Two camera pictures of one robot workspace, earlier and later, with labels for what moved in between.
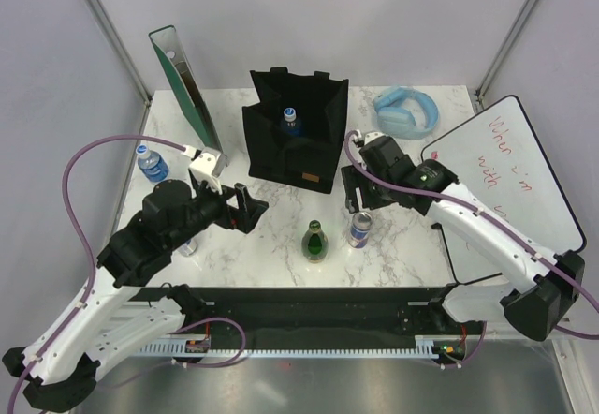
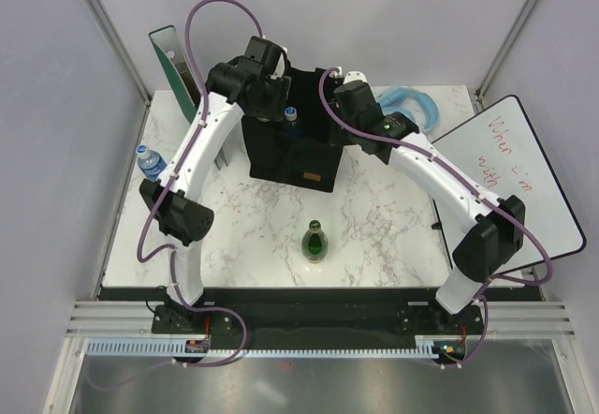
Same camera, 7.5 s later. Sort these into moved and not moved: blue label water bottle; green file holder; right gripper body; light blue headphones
Moved: right gripper body
Not moved: light blue headphones; green file holder; blue label water bottle
